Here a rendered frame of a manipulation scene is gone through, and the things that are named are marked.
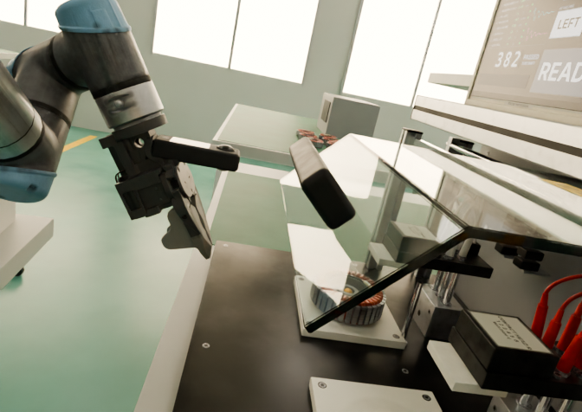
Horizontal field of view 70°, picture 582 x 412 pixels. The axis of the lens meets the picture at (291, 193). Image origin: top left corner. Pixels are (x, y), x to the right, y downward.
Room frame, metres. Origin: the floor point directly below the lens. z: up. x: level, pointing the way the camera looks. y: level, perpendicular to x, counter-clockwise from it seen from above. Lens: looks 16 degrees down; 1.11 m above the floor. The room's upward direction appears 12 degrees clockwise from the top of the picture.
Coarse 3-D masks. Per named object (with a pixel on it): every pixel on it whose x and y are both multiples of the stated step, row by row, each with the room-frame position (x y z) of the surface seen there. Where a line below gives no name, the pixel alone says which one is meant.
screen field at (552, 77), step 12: (564, 48) 0.50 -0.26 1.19; (576, 48) 0.48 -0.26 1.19; (540, 60) 0.54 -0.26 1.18; (552, 60) 0.52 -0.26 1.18; (564, 60) 0.50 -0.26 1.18; (576, 60) 0.48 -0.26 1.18; (540, 72) 0.53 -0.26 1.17; (552, 72) 0.51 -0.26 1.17; (564, 72) 0.49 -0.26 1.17; (576, 72) 0.47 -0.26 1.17; (540, 84) 0.52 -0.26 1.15; (552, 84) 0.50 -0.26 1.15; (564, 84) 0.48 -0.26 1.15; (576, 84) 0.46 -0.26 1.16; (576, 96) 0.46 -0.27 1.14
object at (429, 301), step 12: (432, 288) 0.62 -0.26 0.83; (420, 300) 0.61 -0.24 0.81; (432, 300) 0.58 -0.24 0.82; (456, 300) 0.60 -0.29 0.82; (420, 312) 0.60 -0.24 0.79; (432, 312) 0.56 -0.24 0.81; (444, 312) 0.57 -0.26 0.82; (456, 312) 0.57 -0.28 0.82; (420, 324) 0.59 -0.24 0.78; (432, 324) 0.56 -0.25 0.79; (444, 324) 0.57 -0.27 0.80; (432, 336) 0.57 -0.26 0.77; (444, 336) 0.57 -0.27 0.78
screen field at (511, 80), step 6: (480, 78) 0.66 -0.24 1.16; (486, 78) 0.64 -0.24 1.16; (492, 78) 0.63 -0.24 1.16; (498, 78) 0.61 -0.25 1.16; (504, 78) 0.60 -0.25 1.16; (510, 78) 0.58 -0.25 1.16; (516, 78) 0.57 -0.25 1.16; (522, 78) 0.56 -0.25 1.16; (480, 84) 0.66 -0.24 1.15; (486, 84) 0.64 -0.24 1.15; (492, 84) 0.62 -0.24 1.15; (498, 84) 0.61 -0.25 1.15; (504, 84) 0.59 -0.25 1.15; (510, 84) 0.58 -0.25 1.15; (516, 84) 0.57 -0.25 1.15; (522, 84) 0.55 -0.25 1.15
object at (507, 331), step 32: (480, 320) 0.36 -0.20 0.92; (512, 320) 0.38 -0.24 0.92; (448, 352) 0.36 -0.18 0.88; (480, 352) 0.33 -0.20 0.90; (512, 352) 0.32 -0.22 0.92; (544, 352) 0.33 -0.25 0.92; (480, 384) 0.32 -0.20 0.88; (512, 384) 0.32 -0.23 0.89; (544, 384) 0.32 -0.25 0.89; (576, 384) 0.33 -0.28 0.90
